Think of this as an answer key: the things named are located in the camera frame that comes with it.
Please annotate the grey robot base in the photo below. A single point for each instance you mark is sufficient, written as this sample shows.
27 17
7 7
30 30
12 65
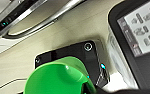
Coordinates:
71 53

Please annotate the grey bin black lid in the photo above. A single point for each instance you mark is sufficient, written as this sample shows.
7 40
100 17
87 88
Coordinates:
137 36

